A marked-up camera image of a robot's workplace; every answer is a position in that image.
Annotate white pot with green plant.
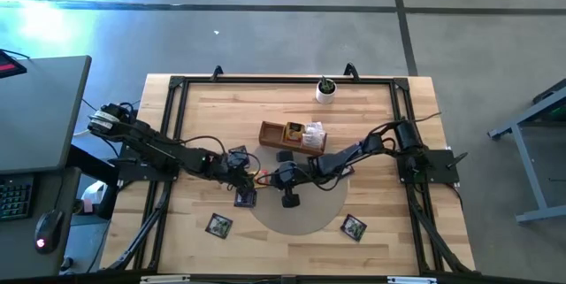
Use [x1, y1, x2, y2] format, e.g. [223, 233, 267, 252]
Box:
[315, 74, 338, 105]

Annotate grey metal rack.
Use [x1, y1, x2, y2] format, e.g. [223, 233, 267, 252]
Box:
[487, 78, 566, 226]

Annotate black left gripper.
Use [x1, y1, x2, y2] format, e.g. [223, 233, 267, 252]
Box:
[220, 155, 263, 206]

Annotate orange tea bag packet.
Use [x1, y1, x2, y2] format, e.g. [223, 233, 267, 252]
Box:
[285, 121, 307, 144]
[254, 167, 271, 188]

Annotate silver metal bracket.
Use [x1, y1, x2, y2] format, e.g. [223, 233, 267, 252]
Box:
[386, 276, 439, 284]
[140, 274, 191, 284]

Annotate white Tazo tea bag packet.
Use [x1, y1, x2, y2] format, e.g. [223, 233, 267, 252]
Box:
[302, 120, 327, 150]

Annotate white label roll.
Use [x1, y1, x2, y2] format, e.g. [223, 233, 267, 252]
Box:
[80, 180, 106, 214]

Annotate dark grey desk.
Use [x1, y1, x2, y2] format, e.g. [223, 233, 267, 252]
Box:
[0, 166, 85, 281]

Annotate wooden tea organizer box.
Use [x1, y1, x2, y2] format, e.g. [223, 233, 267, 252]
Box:
[258, 119, 329, 157]

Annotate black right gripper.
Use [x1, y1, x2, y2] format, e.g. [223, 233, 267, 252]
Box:
[264, 150, 310, 209]

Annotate backlit computer keyboard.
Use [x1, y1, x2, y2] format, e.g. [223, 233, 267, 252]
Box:
[0, 173, 35, 223]

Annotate black device with red light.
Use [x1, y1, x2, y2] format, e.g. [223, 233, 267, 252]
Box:
[0, 48, 28, 80]

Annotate round grey placemat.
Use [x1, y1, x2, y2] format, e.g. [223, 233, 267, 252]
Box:
[249, 142, 350, 237]

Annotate black computer mouse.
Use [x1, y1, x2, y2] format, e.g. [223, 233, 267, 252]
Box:
[34, 208, 66, 256]

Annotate black aluminium table frame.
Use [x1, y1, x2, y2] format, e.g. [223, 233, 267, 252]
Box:
[99, 62, 478, 276]

